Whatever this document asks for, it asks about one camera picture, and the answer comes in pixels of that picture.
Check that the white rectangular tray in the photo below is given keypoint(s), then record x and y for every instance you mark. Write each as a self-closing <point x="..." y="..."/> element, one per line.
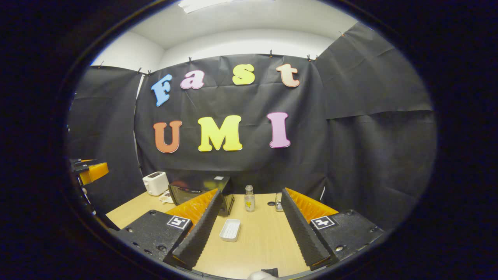
<point x="229" y="230"/>

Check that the clear bottle with yellow label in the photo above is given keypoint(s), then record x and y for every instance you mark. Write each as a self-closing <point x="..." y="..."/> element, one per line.
<point x="249" y="202"/>

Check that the white divided plate with beans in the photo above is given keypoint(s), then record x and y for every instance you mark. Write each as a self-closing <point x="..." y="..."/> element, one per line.
<point x="166" y="199"/>

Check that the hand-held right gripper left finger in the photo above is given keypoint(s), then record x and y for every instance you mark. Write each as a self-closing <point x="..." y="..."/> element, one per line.
<point x="200" y="233"/>

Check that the clear cutlery holder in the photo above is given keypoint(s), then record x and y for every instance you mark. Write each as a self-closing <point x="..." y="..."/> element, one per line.
<point x="278" y="202"/>

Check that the black electric oven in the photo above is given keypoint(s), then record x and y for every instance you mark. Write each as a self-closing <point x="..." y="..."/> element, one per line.
<point x="186" y="194"/>

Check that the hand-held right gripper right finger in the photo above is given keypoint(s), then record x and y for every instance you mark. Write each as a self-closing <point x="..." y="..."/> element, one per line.
<point x="301" y="233"/>

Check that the black table clamp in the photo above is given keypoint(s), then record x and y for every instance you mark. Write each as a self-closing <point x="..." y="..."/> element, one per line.
<point x="271" y="272"/>

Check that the ceiling light panel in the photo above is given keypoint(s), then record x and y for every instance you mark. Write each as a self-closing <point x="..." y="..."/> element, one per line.
<point x="202" y="4"/>

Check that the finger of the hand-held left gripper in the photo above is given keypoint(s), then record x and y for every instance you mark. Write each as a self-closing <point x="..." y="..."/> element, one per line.
<point x="81" y="161"/>
<point x="95" y="172"/>

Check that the white toaster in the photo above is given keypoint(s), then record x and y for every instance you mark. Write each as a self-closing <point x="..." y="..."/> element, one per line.
<point x="155" y="183"/>

